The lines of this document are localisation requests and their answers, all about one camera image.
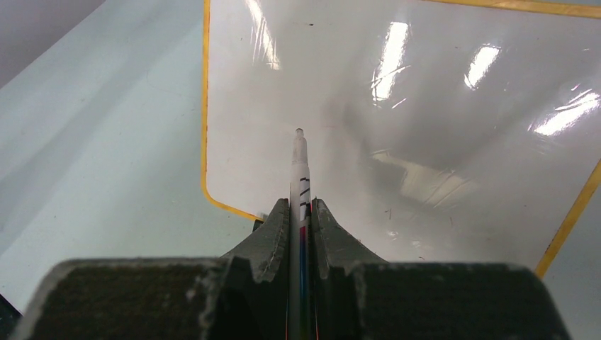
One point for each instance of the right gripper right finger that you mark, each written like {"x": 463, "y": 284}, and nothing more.
{"x": 358, "y": 295}

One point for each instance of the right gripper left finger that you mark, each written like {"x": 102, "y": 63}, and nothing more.
{"x": 239, "y": 295}

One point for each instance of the black whiteboard marker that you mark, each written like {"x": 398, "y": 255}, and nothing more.
{"x": 299, "y": 283}

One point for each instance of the yellow framed whiteboard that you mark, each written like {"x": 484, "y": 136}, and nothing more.
{"x": 437, "y": 130}

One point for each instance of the black left whiteboard foot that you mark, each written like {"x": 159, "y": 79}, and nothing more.
{"x": 257, "y": 224}

